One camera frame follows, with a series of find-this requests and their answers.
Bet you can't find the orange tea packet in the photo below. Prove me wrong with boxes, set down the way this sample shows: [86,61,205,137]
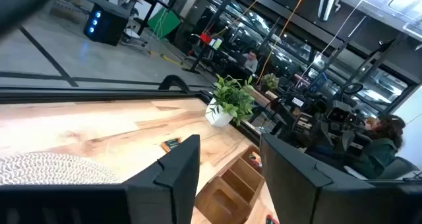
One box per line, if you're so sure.
[160,137,183,154]
[247,152,264,168]

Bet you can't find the person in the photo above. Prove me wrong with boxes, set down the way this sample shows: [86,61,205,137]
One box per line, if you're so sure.
[242,49,260,74]
[346,114,407,181]

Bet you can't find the small green desk plant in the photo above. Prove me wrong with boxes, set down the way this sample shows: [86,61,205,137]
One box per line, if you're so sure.
[261,72,280,92]

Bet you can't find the grey round plate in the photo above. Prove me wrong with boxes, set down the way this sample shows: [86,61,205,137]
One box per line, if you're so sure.
[0,151,123,186]

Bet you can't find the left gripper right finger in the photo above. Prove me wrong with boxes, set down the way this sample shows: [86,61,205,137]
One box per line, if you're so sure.
[260,133,372,224]

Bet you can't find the black computer tower blue lights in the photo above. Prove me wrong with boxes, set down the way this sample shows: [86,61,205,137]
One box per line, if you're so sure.
[83,2,130,47]

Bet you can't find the wooden tea organizer box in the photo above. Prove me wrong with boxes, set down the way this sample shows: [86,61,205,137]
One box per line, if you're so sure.
[194,144,266,224]

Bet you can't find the black arched bracket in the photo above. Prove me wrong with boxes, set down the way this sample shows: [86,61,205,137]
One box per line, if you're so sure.
[158,74,191,94]

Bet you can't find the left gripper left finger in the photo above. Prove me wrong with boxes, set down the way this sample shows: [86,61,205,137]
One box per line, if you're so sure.
[123,134,201,224]

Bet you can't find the green plant in white pot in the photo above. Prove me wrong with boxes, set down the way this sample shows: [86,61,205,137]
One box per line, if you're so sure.
[204,73,257,128]

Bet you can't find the green board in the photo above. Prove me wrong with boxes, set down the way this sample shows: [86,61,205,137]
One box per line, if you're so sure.
[147,7,182,40]

